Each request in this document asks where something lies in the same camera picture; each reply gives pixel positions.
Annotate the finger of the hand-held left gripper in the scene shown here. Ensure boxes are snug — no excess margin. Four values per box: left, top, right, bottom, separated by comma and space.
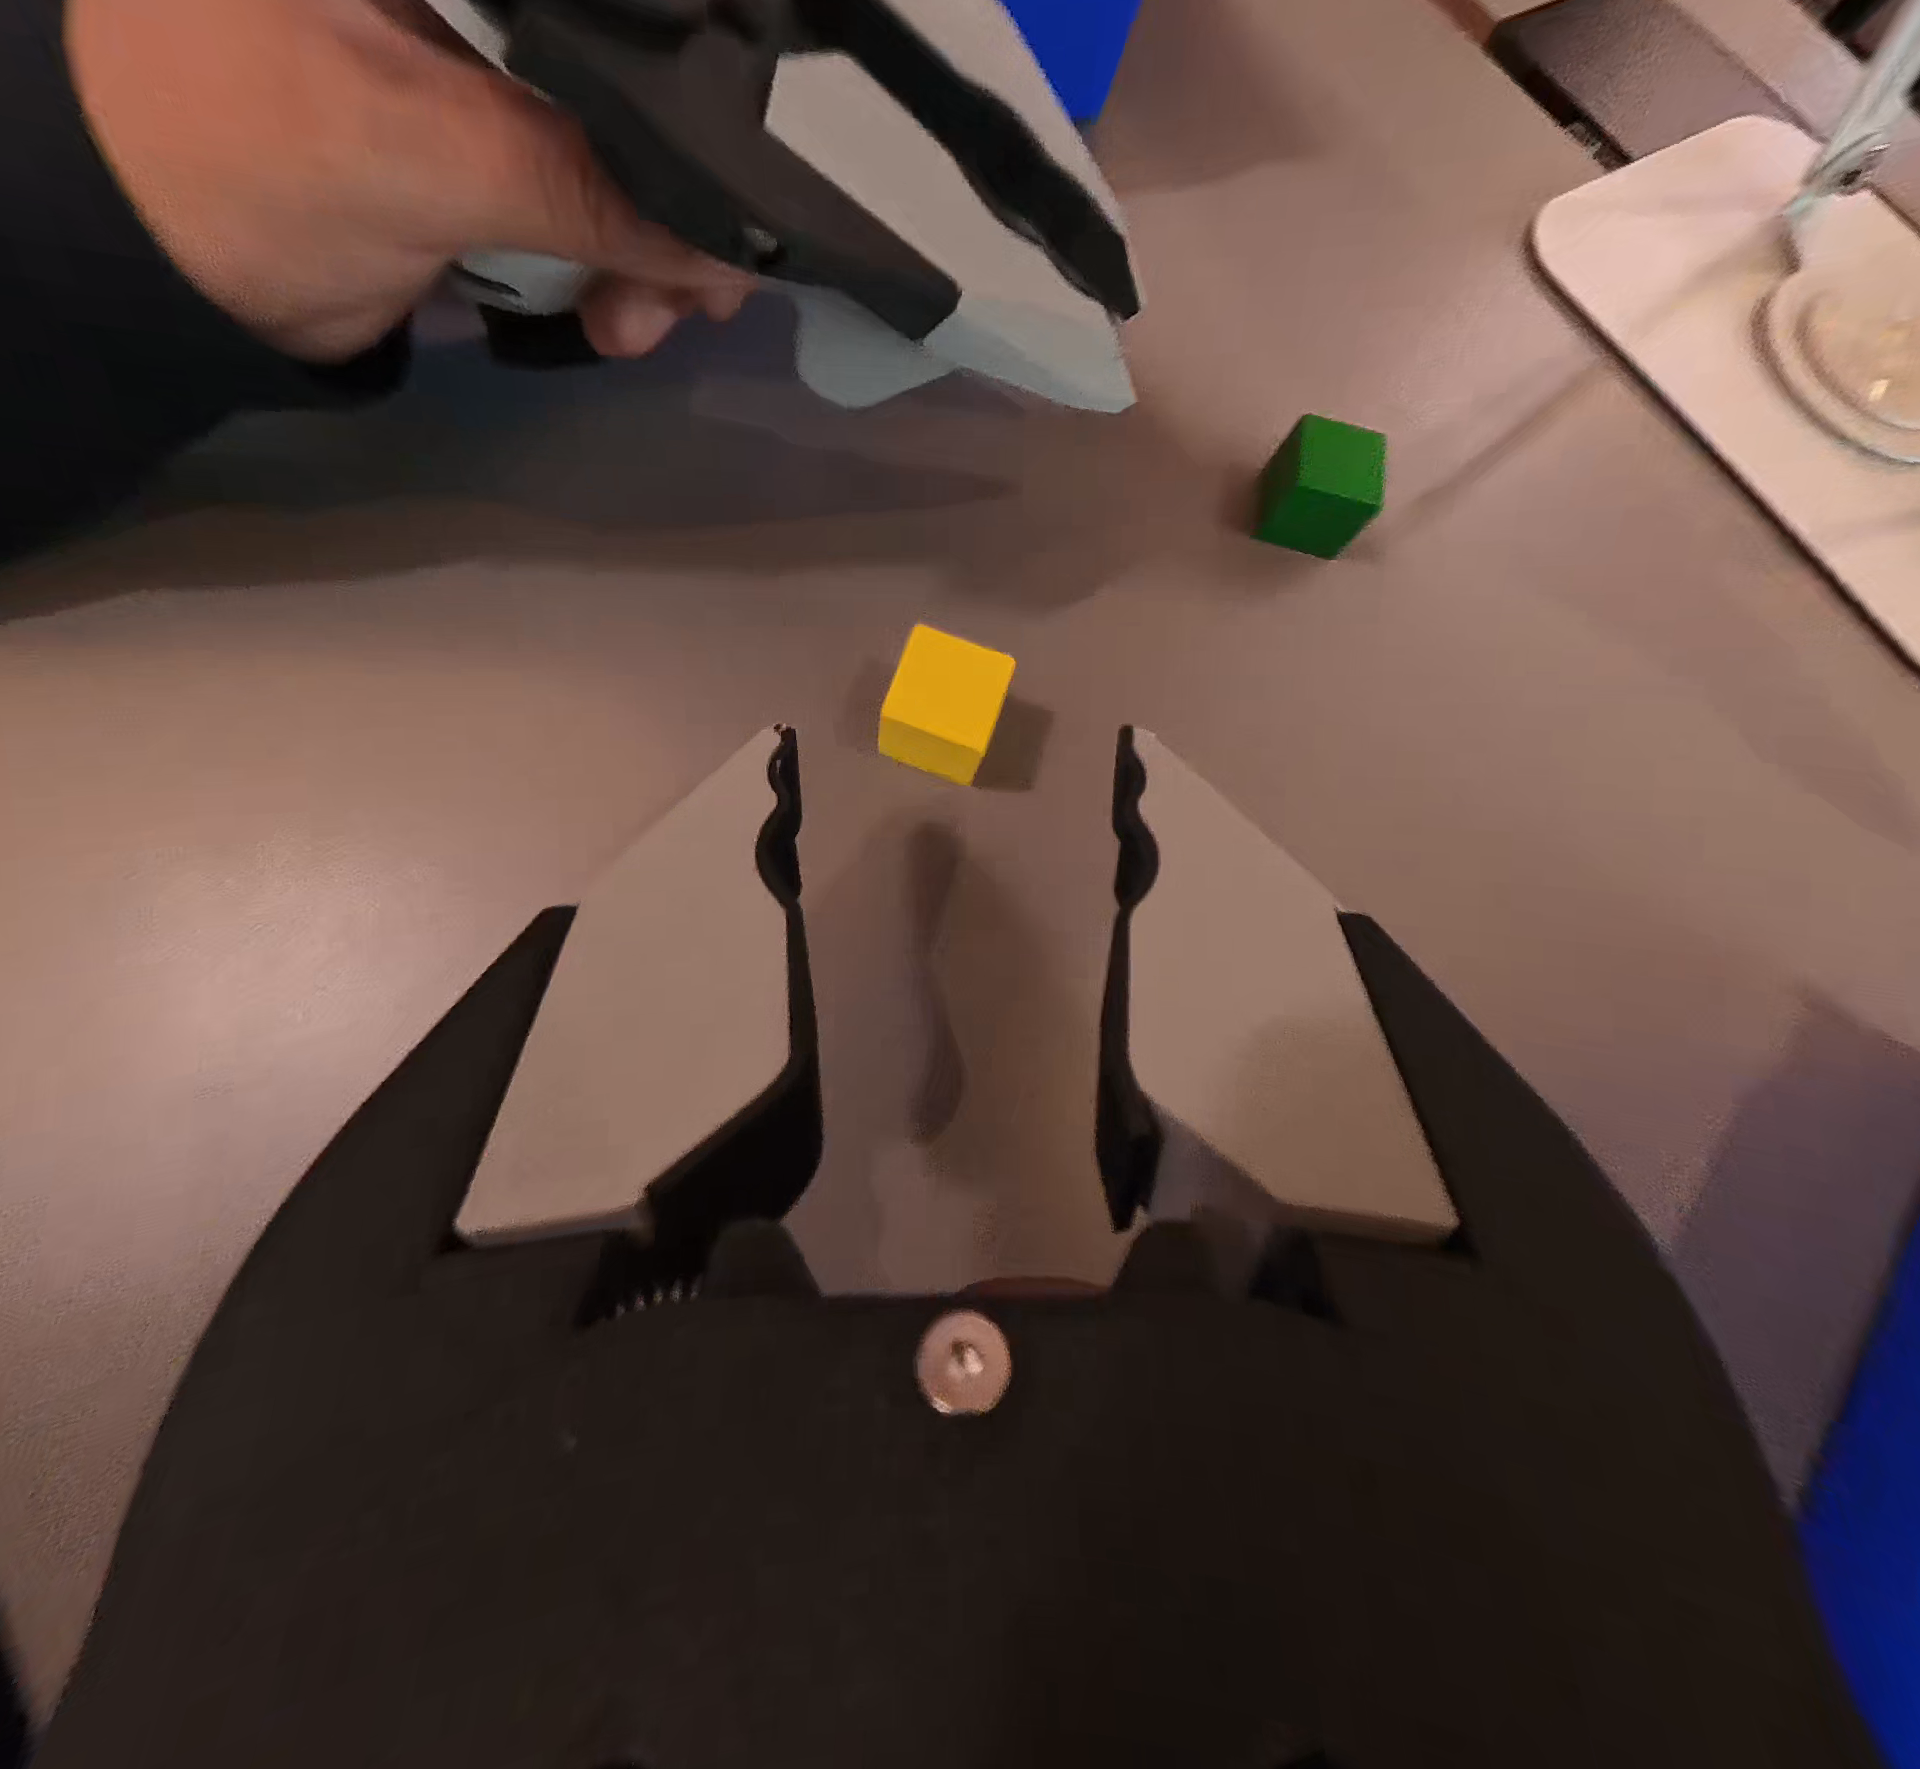
764, 48, 1144, 418
792, 0, 1150, 320

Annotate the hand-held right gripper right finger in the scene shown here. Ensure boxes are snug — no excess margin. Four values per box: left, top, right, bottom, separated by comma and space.
1090, 724, 1461, 1236

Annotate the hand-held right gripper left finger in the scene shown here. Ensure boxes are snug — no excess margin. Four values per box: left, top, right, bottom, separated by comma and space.
448, 724, 829, 1251

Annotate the yellow wooden cube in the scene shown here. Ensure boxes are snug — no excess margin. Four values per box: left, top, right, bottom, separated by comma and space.
874, 623, 1018, 784

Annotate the person's left forearm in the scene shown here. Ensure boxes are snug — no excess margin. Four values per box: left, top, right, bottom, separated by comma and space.
0, 0, 415, 561

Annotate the person's left hand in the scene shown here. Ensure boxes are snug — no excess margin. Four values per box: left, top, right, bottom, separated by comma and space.
64, 0, 761, 360

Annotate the green wooden cube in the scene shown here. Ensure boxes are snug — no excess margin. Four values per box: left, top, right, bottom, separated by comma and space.
1248, 409, 1389, 561

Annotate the black smartphone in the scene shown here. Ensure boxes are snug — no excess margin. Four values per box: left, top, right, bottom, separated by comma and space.
1486, 0, 1812, 170

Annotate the white metal board stand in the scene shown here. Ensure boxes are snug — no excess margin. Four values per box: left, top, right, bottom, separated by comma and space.
1530, 11, 1920, 675

